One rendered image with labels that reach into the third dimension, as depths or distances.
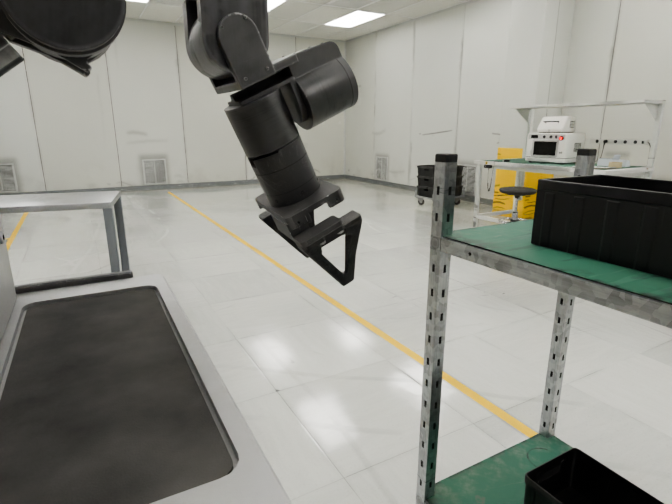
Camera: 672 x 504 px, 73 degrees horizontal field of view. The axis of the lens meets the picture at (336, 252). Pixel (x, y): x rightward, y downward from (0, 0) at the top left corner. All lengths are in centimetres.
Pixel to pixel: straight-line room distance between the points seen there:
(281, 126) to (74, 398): 30
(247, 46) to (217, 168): 924
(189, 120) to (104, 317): 924
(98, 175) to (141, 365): 913
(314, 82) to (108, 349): 31
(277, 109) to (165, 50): 912
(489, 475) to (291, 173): 97
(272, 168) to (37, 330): 25
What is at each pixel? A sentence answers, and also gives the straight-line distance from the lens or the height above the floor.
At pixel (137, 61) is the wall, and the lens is 944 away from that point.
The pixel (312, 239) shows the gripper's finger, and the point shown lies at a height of 104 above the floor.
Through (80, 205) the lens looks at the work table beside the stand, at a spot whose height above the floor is 79.
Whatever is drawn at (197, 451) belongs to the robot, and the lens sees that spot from 17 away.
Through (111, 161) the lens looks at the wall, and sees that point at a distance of 934.
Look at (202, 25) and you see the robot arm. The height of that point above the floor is 122.
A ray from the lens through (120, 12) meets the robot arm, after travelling 39.
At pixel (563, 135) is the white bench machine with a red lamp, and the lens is 501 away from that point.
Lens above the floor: 114
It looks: 15 degrees down
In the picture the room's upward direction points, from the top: straight up
